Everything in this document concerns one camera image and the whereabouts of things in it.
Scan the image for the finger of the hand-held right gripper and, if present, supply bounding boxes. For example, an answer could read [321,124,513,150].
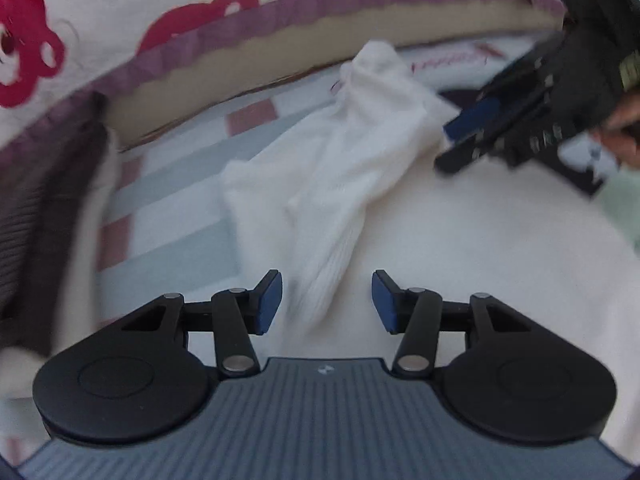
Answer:
[442,40,571,143]
[434,110,541,177]

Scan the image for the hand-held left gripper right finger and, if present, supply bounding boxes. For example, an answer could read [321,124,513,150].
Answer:
[371,270,533,376]

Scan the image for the dark brown ribbed garment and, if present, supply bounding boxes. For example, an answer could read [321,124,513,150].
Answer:
[0,92,111,356]

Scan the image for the white quilt with red bears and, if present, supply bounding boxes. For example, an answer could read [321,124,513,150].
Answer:
[0,0,571,156]

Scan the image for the person's right hand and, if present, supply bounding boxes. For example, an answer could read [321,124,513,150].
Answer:
[594,95,640,165]

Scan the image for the pale green cloth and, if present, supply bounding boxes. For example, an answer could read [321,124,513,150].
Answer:
[599,165,640,253]

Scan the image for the white ribbed baby pants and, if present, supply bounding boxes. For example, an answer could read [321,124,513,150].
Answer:
[220,40,453,333]

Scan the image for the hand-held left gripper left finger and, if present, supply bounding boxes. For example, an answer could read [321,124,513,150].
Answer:
[120,270,283,377]

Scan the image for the white monster-patch baby top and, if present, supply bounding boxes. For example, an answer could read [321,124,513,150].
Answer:
[277,160,640,461]

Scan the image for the cream fuzzy garment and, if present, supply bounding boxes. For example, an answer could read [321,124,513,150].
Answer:
[0,125,123,411]

